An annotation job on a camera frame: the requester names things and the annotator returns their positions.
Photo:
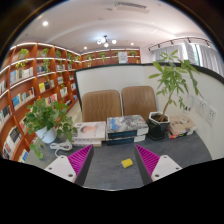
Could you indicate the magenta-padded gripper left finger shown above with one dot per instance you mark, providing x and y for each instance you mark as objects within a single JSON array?
[{"x": 60, "y": 166}]

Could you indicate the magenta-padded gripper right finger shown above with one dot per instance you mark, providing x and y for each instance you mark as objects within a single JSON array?
[{"x": 166, "y": 166}]

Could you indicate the yellow charger block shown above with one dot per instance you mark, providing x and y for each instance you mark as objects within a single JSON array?
[{"x": 127, "y": 163}]

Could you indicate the pothos plant in white pot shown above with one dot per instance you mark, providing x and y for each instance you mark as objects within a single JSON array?
[{"x": 46, "y": 135}]

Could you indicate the thin white book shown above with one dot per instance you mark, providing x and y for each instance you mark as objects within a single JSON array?
[{"x": 86, "y": 143}]

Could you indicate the tall plant in black pot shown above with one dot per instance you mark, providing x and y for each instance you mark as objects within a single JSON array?
[{"x": 156, "y": 128}]

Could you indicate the small stack of books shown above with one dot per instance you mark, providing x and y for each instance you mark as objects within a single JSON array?
[{"x": 182, "y": 126}]

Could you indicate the large white book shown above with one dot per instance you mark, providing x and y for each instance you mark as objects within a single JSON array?
[{"x": 89, "y": 130}]

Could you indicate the thick dark blue book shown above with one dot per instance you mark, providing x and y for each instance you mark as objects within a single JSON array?
[{"x": 126, "y": 126}]

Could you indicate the brown padded chair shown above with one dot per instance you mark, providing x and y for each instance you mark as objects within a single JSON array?
[
  {"x": 138, "y": 101},
  {"x": 101, "y": 106}
]

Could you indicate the long orange bookshelf unit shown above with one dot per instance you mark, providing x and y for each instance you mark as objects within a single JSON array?
[{"x": 20, "y": 90}]

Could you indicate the white sheer curtain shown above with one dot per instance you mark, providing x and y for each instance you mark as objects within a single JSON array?
[{"x": 211, "y": 58}]

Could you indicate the globe ceiling chandelier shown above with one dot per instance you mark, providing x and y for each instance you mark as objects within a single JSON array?
[{"x": 106, "y": 40}]

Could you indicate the recessed ceiling spotlights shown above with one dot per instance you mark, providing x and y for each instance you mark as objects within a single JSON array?
[{"x": 45, "y": 23}]

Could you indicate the ceiling air conditioner vent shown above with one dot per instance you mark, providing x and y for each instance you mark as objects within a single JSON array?
[{"x": 131, "y": 6}]

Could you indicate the white wall socket panel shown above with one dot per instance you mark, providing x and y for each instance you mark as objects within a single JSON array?
[
  {"x": 211, "y": 115},
  {"x": 201, "y": 107}
]

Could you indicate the orange wall shelf with plants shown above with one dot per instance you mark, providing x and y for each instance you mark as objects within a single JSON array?
[{"x": 110, "y": 57}]

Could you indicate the black track light rail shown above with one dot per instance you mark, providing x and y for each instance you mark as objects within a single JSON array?
[{"x": 176, "y": 41}]

